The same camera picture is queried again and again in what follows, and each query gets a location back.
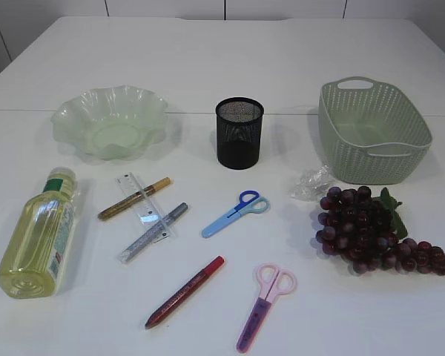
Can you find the clear plastic sheet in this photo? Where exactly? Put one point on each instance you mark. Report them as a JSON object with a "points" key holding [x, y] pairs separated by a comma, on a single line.
{"points": [[313, 184]]}

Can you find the purple artificial grape bunch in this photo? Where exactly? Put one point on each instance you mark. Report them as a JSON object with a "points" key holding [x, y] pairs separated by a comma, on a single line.
{"points": [[369, 233]]}

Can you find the yellow liquid plastic bottle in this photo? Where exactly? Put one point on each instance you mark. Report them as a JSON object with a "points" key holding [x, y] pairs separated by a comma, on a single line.
{"points": [[32, 264]]}

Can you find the black mesh pen cup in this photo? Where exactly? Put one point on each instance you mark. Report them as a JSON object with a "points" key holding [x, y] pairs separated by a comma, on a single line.
{"points": [[238, 132]]}

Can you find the silver marker pen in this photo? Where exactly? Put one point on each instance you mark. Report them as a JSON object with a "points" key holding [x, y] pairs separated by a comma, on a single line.
{"points": [[153, 233]]}

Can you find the clear plastic ruler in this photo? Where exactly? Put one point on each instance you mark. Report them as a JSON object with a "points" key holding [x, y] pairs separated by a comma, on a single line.
{"points": [[147, 212]]}

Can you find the gold marker pen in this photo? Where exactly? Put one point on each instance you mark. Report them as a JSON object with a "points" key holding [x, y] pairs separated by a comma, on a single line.
{"points": [[139, 195]]}

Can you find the red marker pen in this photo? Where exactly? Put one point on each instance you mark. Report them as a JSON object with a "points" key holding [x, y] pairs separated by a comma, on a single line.
{"points": [[180, 296]]}

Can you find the green wavy glass plate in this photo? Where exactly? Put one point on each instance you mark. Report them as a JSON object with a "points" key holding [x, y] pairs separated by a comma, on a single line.
{"points": [[111, 123]]}

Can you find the green plastic woven basket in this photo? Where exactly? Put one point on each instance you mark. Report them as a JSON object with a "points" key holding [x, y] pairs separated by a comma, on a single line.
{"points": [[373, 135]]}

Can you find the blue scissors with sheath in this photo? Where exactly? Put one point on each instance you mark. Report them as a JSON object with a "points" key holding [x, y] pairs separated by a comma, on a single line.
{"points": [[250, 202]]}

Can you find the pink scissors purple sheath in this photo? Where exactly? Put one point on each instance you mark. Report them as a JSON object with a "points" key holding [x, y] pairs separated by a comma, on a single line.
{"points": [[273, 282]]}

